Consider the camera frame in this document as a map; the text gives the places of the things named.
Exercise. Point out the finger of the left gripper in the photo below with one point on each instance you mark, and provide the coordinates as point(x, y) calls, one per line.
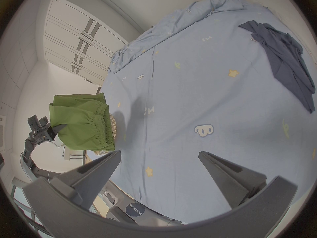
point(60, 128)

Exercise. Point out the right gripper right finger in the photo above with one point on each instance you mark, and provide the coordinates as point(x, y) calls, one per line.
point(230, 180)

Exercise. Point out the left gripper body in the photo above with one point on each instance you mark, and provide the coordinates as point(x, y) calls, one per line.
point(49, 134)

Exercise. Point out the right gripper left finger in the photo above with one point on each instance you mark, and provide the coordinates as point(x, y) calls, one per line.
point(94, 177)

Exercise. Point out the green shorts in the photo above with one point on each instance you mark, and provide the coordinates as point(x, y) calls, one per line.
point(79, 123)

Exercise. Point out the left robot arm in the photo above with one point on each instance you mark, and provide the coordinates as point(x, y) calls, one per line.
point(29, 147)

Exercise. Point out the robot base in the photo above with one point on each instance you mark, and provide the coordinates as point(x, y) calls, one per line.
point(135, 208)

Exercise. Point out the bed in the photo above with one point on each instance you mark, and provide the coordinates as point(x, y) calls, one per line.
point(198, 95)

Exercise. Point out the dark blue garment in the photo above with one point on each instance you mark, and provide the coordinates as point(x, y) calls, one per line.
point(284, 58)

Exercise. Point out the window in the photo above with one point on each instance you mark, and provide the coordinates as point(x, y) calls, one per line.
point(17, 196)

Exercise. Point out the white wardrobe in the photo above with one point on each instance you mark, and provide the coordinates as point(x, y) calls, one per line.
point(74, 33)

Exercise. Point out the pale blue quilt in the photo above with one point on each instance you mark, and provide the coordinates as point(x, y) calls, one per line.
point(173, 21)

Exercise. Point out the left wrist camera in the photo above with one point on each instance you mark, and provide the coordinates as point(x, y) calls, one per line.
point(44, 121)

